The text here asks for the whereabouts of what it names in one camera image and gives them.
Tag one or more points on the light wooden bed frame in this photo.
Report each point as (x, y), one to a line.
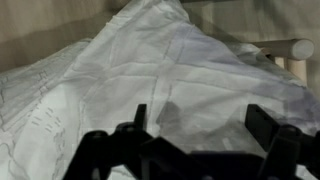
(293, 50)

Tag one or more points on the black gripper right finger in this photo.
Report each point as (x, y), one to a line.
(261, 121)

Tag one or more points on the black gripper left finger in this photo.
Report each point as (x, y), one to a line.
(141, 116)

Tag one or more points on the white quilted duvet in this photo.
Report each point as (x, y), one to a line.
(140, 73)

